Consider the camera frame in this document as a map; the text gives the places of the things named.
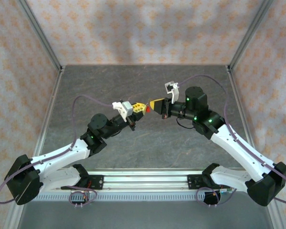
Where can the aluminium frame leg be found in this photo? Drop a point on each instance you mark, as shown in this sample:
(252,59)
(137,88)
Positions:
(13,217)
(277,217)

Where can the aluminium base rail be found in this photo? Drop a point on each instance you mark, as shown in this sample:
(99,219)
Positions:
(145,180)

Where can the orange patterned backdrop cloth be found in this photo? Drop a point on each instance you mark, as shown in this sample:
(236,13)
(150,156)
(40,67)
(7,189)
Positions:
(12,95)
(181,31)
(274,95)

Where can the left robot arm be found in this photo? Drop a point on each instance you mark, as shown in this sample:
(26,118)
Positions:
(57,159)

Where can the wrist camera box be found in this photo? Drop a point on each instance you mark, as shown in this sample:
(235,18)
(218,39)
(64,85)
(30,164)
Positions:
(173,91)
(121,107)

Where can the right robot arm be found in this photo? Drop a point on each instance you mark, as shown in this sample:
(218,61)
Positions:
(240,152)

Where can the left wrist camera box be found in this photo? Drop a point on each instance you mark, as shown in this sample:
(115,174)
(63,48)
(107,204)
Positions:
(121,107)

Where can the aluminium table side rail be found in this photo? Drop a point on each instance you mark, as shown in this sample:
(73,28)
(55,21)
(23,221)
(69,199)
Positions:
(233,90)
(54,95)

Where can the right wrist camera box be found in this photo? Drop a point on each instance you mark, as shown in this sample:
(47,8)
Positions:
(173,91)

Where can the aluminium frame post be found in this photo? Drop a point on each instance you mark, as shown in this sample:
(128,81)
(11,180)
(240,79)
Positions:
(41,35)
(249,35)

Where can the red-capped key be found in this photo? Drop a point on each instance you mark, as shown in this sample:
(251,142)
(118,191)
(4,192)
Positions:
(147,109)

